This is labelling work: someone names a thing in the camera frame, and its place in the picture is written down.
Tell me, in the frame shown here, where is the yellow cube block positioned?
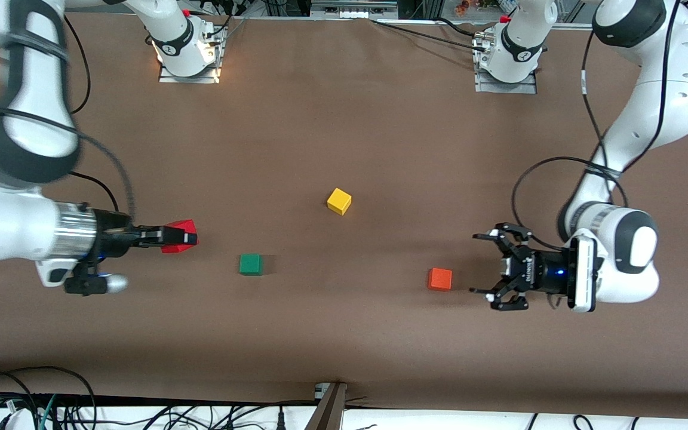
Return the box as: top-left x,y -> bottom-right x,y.
327,188 -> 352,216

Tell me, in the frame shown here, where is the red cube block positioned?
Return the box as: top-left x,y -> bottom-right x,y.
161,219 -> 199,254

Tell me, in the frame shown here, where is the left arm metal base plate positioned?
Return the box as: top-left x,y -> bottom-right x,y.
474,70 -> 538,94

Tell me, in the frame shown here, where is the black looped floor cable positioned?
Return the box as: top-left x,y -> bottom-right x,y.
0,366 -> 97,430

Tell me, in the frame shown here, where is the white power strip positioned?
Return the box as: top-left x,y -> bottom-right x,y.
311,0 -> 398,19

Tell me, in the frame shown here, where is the green floor cable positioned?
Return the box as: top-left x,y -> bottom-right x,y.
37,394 -> 58,430

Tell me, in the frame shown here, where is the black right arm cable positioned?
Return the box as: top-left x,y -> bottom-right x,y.
60,15 -> 137,223

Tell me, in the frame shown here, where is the orange cube block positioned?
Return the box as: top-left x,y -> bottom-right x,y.
427,268 -> 453,292

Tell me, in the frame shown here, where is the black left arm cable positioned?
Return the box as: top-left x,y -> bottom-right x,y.
511,0 -> 682,253

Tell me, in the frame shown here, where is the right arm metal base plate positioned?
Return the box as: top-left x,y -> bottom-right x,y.
159,63 -> 220,84

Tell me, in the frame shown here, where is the black base power cable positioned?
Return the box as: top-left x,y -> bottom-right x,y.
373,19 -> 488,52

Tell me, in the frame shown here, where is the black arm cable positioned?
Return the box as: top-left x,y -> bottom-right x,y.
60,15 -> 137,223
511,0 -> 682,253

